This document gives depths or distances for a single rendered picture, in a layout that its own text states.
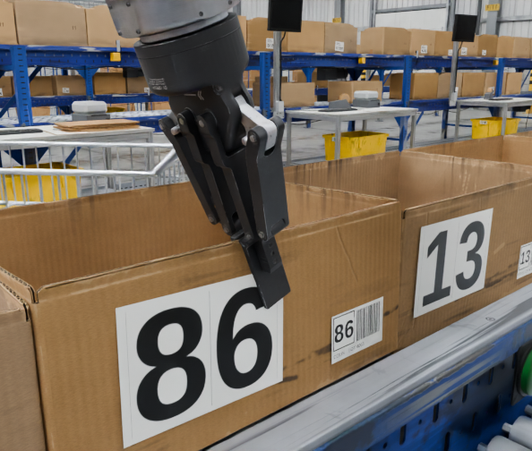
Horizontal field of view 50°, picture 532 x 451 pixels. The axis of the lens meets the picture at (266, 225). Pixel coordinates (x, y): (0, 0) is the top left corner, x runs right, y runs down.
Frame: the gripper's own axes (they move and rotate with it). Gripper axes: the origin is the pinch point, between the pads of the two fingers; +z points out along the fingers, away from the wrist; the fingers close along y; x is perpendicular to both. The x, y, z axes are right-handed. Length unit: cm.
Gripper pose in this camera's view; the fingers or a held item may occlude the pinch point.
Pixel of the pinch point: (261, 264)
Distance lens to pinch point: 49.2
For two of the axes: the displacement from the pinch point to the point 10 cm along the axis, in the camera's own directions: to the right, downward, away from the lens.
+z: 2.6, 8.5, 4.6
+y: 6.6, 2.0, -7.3
